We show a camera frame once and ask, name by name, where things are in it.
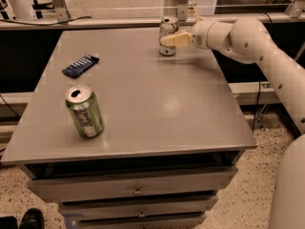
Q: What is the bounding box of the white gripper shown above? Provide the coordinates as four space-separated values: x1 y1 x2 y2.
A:
160 16 216 50

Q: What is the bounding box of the white green 7up can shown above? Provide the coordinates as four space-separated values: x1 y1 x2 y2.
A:
158 15 179 57

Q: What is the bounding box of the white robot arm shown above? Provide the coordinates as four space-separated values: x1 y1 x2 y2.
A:
160 18 305 229

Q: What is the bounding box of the blue rxbar wrapper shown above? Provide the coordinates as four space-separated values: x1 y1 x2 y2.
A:
62 53 99 79

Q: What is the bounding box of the green soda can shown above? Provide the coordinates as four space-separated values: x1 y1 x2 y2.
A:
66 85 104 138

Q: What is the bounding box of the grey drawer cabinet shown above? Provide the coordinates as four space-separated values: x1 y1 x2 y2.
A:
0 26 258 229

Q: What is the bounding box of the top drawer with knob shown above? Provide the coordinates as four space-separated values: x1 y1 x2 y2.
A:
28 166 237 202

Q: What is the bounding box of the drawer with knob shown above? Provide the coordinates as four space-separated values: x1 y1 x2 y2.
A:
59 194 217 220
28 166 237 202

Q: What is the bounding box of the white pipe upper left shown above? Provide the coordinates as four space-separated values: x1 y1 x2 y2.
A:
7 0 36 20

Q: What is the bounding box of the middle drawer with knob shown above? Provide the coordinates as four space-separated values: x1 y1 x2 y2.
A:
59 194 217 220

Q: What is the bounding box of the bottom drawer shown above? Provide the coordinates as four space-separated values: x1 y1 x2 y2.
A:
65 212 206 229

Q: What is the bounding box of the black shoe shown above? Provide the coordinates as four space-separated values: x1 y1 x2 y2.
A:
19 208 45 229

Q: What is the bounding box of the black hanging cable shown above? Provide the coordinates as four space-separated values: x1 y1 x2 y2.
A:
252 12 273 134

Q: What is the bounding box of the metal rail frame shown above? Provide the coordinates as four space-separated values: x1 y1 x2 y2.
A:
1 0 304 31

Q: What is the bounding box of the black cable on rail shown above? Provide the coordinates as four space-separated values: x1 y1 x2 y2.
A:
0 15 93 27

